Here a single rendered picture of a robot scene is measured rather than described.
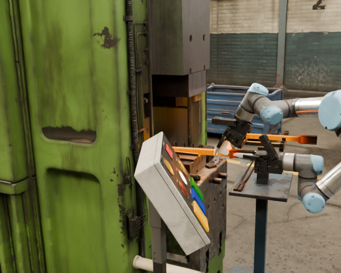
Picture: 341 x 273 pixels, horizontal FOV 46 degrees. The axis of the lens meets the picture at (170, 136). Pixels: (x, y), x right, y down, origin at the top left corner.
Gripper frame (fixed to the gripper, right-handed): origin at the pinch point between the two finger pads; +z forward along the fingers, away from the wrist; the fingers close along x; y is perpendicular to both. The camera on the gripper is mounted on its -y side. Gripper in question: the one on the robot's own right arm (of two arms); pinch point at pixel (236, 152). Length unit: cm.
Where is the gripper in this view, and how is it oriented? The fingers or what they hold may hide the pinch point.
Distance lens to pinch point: 177.7
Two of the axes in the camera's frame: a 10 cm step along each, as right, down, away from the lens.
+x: 4.3, -2.4, 8.7
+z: -9.0, -0.7, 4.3
